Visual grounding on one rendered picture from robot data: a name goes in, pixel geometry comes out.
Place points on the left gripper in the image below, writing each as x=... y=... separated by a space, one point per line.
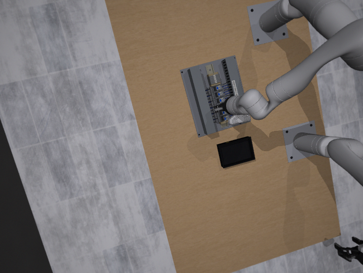
x=355 y=253

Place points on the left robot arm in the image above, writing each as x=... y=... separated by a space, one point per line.
x=347 y=153

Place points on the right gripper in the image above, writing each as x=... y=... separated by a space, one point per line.
x=222 y=107

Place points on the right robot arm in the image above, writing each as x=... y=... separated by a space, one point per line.
x=335 y=21

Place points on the grey relay panel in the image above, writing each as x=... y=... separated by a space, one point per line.
x=199 y=81

